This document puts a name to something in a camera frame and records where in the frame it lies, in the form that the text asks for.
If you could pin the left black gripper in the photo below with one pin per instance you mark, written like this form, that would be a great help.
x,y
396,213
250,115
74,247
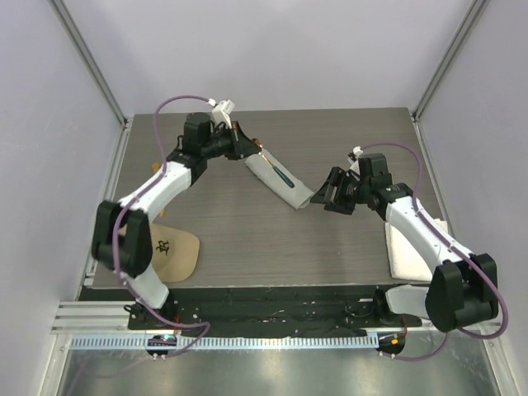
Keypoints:
x,y
241,147

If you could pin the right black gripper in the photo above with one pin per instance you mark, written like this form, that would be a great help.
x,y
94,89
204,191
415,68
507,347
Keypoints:
x,y
337,177

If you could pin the green handled gold utensil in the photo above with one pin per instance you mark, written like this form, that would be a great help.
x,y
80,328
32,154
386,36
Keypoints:
x,y
274,167

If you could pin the grey cloth napkin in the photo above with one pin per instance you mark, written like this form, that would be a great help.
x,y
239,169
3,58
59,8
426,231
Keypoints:
x,y
298,197

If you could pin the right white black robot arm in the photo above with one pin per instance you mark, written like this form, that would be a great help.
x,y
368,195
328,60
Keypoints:
x,y
462,290

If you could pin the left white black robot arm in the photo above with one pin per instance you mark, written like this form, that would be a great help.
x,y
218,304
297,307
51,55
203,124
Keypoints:
x,y
122,240

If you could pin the white folded towel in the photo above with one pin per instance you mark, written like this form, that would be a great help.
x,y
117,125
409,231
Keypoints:
x,y
404,260

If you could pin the beige cap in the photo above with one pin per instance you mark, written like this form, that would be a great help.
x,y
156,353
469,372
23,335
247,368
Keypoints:
x,y
175,253

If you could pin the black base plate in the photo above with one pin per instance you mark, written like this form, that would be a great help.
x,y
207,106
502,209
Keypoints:
x,y
294,292

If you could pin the right aluminium frame post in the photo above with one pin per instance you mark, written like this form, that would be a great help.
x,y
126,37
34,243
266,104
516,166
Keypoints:
x,y
463,32

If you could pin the aluminium frame post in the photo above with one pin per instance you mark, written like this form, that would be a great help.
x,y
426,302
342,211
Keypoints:
x,y
80,45
463,32

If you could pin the left aluminium frame post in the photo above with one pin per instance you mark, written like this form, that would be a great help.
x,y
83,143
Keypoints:
x,y
80,45

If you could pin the white slotted cable duct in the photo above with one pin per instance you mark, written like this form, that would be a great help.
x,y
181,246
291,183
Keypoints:
x,y
160,342

